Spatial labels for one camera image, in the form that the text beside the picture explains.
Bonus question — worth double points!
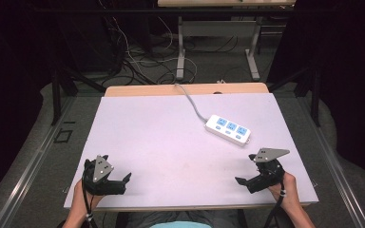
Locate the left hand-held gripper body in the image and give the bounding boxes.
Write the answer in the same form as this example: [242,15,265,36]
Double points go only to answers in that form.
[82,154,124,197]

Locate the tangle of floor cables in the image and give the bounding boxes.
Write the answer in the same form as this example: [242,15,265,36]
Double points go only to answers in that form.
[98,0,245,86]

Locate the aluminium floor rail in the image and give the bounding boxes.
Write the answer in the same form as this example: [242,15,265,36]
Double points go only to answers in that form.
[296,96,365,228]
[0,96,78,228]

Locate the grey power strip cable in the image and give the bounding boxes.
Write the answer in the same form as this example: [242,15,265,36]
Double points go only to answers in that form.
[174,83,211,124]

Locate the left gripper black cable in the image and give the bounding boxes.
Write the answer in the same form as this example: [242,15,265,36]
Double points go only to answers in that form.
[81,179,99,228]

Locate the person's grey and blue clothing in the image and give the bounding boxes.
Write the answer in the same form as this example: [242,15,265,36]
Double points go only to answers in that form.
[116,210,245,228]

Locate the person's right hand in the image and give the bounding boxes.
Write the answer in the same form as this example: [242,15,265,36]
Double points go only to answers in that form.
[267,172,299,211]

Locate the white power strip blue sockets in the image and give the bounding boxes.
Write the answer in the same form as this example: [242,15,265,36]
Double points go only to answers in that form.
[203,114,252,147]

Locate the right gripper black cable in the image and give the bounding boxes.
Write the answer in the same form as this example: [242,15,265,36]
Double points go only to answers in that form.
[263,180,287,228]

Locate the person's left hand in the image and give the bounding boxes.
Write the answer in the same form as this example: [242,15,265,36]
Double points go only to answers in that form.
[72,179,106,211]

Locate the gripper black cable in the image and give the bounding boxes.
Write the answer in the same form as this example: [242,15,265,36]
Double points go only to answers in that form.
[263,180,287,228]
[81,179,99,228]

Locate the white table mat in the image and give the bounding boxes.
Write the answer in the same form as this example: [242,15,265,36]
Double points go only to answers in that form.
[63,92,319,211]

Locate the white desk with metal legs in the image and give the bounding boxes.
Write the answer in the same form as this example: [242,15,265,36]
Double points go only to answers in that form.
[157,0,297,82]

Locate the black metal stand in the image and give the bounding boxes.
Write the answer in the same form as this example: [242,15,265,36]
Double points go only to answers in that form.
[266,61,323,128]
[49,61,107,126]

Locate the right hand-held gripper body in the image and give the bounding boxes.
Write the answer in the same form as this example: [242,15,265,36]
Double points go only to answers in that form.
[248,147,291,193]

